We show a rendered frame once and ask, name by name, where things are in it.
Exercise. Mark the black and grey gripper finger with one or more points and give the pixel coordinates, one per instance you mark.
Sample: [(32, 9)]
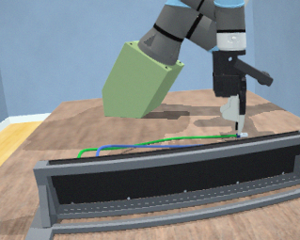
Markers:
[(225, 106), (236, 110)]

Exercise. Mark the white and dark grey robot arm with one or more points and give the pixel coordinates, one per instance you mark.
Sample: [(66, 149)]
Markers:
[(178, 21)]

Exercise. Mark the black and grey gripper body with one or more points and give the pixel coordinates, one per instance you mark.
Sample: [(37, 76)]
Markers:
[(230, 76)]

